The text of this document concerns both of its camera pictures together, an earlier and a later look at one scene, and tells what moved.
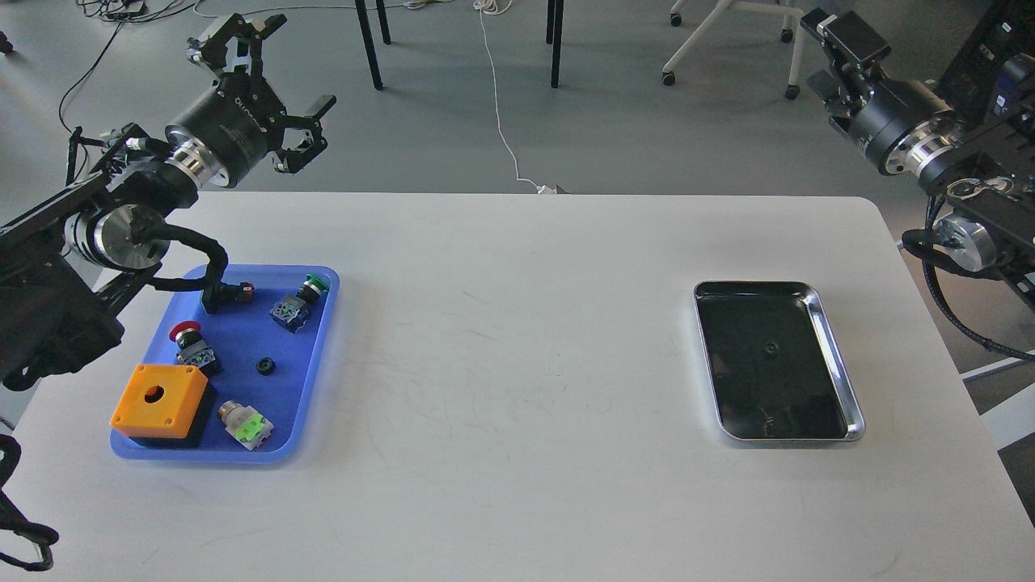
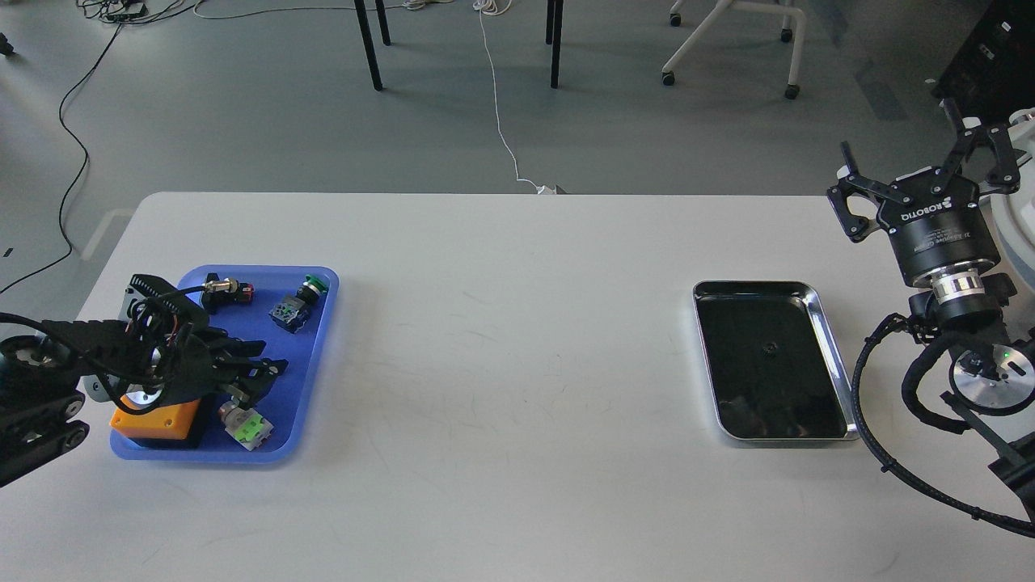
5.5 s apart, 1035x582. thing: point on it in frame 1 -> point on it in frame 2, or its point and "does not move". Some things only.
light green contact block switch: x=245 y=424 does not move
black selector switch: x=220 y=297 does not move
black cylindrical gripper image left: x=226 y=133 -> x=171 y=348
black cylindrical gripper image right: x=901 y=125 -> x=936 y=219
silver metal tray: x=776 y=368 does not move
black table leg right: x=554 y=36 does not move
